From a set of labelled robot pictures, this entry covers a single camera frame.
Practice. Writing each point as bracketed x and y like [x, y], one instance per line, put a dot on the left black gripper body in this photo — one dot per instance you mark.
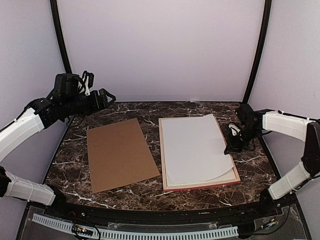
[75, 107]

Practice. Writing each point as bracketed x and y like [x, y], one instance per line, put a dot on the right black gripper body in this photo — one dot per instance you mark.
[247, 135]

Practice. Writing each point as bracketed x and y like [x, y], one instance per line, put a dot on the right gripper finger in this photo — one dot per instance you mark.
[249, 146]
[230, 148]

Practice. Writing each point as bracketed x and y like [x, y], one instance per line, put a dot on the pink wooden picture frame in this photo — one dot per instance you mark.
[163, 175]

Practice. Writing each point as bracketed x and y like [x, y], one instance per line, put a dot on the red and grey photo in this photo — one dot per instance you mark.
[190, 150]

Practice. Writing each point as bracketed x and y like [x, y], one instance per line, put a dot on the brown cardboard backing board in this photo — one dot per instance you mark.
[118, 155]

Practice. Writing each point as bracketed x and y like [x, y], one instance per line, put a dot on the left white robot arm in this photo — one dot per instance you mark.
[37, 116]

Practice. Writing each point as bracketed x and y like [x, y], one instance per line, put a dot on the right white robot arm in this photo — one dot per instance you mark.
[305, 129]

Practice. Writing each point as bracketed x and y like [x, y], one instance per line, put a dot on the right small circuit board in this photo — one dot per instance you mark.
[269, 224]

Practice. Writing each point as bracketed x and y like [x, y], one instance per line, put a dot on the small circuit board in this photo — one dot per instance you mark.
[269, 224]
[76, 229]

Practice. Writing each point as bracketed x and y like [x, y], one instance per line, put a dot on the left small circuit board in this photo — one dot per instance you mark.
[76, 229]

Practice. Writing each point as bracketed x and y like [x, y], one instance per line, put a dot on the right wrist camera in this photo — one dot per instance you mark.
[244, 113]

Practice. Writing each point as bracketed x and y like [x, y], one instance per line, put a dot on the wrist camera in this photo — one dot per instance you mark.
[85, 83]
[244, 113]

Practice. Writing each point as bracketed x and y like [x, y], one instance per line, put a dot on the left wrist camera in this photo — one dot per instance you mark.
[85, 83]

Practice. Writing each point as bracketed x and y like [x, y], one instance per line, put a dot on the black front rail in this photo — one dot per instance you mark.
[234, 215]

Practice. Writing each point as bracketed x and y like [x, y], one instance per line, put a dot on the right black enclosure post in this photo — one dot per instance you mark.
[259, 51]

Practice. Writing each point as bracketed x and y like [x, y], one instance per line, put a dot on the black enclosure post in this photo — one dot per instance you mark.
[61, 37]
[259, 51]

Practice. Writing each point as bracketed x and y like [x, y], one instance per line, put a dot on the left black enclosure post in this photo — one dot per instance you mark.
[61, 37]

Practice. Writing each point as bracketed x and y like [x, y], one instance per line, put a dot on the white slotted cable duct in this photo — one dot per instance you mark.
[102, 233]

